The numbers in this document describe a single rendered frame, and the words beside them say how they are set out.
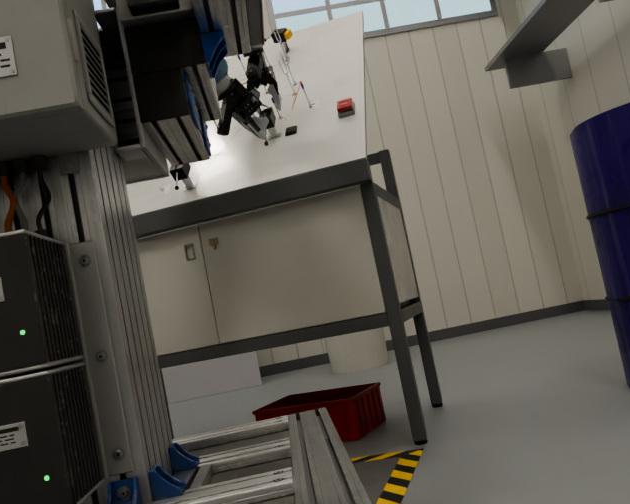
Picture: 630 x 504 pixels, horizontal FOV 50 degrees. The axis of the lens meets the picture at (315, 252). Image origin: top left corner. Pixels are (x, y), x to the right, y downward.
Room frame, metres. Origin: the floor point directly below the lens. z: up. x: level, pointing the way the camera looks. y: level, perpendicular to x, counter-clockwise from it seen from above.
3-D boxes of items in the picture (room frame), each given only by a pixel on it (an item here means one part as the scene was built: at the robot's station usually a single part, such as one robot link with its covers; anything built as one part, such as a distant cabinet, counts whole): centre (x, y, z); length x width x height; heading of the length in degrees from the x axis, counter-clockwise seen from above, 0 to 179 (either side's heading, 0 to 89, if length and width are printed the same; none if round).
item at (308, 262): (2.12, 0.09, 0.60); 0.55 x 0.03 x 0.39; 75
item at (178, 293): (2.26, 0.62, 0.60); 0.55 x 0.02 x 0.39; 75
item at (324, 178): (2.17, 0.36, 0.83); 1.18 x 0.06 x 0.06; 75
